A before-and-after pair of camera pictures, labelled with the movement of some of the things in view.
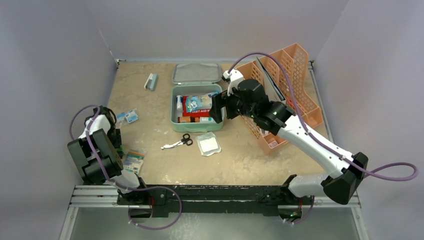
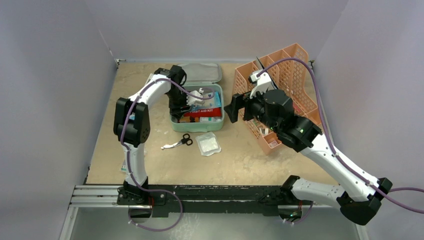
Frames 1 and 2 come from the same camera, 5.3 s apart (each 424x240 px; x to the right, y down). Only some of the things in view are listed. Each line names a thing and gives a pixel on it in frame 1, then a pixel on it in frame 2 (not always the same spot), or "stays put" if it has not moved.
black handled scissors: x=185 y=139 stays put
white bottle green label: x=206 y=119 stays put
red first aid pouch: x=201 y=113 stays put
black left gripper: x=117 y=141 -> x=177 y=111
